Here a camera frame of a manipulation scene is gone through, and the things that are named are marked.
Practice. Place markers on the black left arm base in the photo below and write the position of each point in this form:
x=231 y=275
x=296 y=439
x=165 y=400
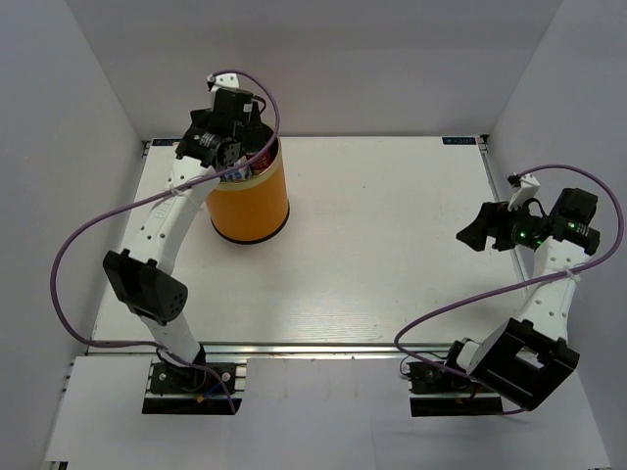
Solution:
x=172 y=391

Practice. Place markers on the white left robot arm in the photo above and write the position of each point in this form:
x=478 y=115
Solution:
x=140 y=274

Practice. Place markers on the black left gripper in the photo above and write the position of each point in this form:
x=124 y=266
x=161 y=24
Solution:
x=253 y=134

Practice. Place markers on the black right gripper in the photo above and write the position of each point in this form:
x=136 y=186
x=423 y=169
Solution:
x=490 y=213

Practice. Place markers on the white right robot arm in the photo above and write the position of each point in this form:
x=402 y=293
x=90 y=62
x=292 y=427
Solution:
x=528 y=357

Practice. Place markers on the clear bottle blue orange label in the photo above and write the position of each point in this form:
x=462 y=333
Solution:
x=242 y=174

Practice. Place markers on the clear bottle red label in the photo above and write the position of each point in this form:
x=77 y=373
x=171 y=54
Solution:
x=260 y=164

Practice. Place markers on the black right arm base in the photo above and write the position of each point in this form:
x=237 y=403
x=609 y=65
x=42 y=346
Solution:
x=436 y=393

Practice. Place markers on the orange cylindrical bin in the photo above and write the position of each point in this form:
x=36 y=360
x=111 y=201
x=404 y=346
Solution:
x=254 y=210

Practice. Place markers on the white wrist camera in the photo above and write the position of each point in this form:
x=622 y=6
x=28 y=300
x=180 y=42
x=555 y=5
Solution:
x=525 y=187
x=226 y=80

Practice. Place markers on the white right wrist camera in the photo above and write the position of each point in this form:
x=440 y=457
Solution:
x=525 y=187

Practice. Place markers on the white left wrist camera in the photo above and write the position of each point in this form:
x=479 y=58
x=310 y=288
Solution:
x=226 y=80

